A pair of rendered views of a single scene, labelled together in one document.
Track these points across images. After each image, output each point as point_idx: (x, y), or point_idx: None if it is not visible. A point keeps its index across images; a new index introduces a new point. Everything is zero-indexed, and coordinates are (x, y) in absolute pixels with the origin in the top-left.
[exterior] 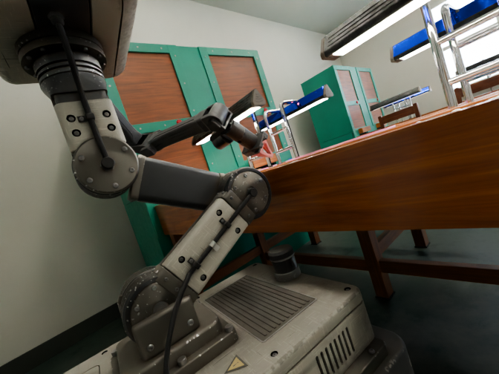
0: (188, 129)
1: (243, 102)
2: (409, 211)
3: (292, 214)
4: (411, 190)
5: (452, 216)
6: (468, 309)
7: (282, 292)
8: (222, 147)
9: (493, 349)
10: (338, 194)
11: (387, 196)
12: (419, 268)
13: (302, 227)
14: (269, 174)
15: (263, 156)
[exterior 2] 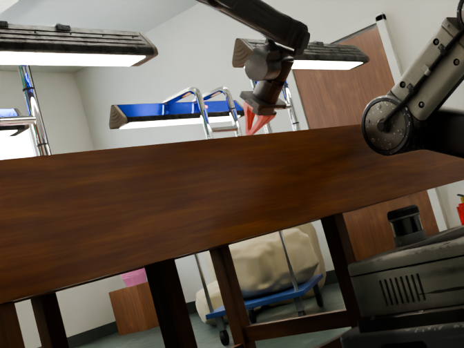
0: (275, 19)
1: (127, 38)
2: (436, 172)
3: (380, 177)
4: (433, 157)
5: (447, 175)
6: None
7: (449, 232)
8: (268, 77)
9: None
10: (407, 158)
11: (427, 161)
12: None
13: (389, 192)
14: (358, 128)
15: (260, 126)
